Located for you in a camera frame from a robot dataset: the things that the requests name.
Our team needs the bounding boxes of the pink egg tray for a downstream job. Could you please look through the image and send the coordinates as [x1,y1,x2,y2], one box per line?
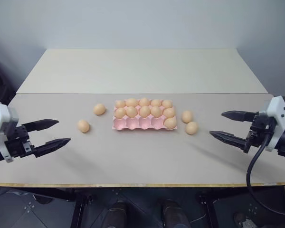
[111,99,178,132]

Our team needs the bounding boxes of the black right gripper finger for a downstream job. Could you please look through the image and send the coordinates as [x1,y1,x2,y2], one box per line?
[221,110,256,123]
[209,131,248,151]

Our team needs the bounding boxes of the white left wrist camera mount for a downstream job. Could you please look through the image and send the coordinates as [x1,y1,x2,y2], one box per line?
[0,102,20,163]

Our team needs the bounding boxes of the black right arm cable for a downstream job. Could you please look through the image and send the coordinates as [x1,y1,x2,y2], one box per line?
[246,129,276,209]

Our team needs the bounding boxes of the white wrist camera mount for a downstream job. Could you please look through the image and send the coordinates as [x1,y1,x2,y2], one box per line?
[0,102,20,163]
[263,95,285,152]

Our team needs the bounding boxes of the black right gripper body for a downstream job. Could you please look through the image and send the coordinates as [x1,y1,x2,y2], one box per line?
[243,113,276,154]

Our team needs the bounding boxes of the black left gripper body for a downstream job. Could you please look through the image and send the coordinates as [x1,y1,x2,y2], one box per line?
[4,125,37,159]

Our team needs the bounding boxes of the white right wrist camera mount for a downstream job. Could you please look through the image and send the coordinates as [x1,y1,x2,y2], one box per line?
[263,95,285,152]

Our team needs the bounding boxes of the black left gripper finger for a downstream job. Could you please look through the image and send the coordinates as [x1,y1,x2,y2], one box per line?
[34,137,71,159]
[22,119,60,133]

